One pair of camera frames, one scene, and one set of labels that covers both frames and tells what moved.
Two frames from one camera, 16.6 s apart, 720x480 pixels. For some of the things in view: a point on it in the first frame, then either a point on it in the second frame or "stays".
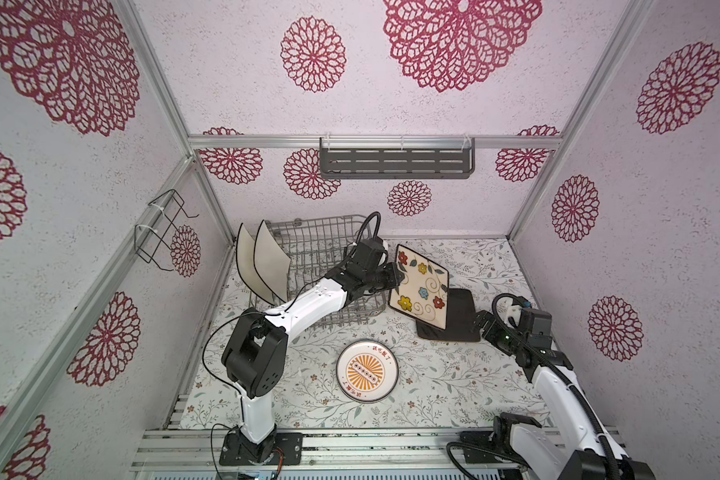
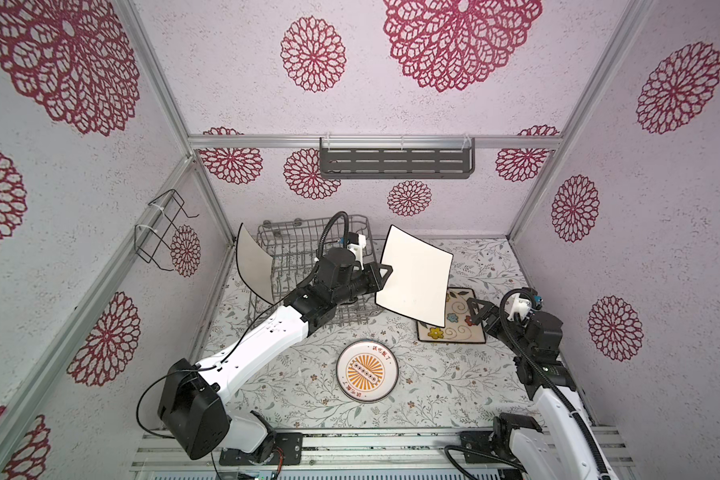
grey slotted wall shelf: x=396 y=157 stays
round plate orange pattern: x=367 y=370 stays
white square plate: x=272 y=263 → x=418 y=282
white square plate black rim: x=248 y=271 stays
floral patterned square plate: x=424 y=291 → x=459 y=325
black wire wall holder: x=166 y=209 stays
